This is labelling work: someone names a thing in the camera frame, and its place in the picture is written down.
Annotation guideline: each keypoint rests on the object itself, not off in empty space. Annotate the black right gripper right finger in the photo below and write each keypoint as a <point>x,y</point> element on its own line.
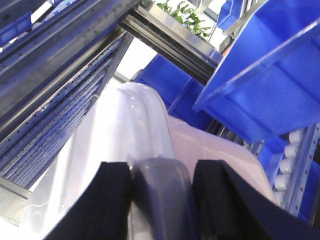
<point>228,208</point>

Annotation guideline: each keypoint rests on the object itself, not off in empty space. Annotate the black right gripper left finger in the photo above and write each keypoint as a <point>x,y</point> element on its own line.
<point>101,212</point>

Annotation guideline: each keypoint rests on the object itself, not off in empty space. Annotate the grey bin handle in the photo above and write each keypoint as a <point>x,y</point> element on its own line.
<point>163,205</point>

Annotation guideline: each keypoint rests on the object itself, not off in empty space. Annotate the pale pink plastic storage bin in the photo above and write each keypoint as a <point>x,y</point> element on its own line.
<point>191,145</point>

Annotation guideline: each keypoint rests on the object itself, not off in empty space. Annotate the white plastic bin lid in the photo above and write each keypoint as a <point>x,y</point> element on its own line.
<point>127,123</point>

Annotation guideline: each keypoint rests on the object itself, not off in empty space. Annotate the blue bin behind pink bin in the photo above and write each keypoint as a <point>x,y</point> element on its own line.
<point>178,90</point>

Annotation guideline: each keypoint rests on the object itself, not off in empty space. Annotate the large blue tilted bin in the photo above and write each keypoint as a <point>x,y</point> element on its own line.
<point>268,84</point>

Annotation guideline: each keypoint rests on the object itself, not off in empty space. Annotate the stainless steel shelf rack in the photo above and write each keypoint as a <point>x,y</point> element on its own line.
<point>51,77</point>

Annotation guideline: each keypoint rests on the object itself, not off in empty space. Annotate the white roller conveyor track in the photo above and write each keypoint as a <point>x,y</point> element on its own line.
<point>287,165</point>

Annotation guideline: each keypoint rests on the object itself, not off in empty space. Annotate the green potted plant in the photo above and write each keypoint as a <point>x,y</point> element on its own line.
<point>185,13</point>

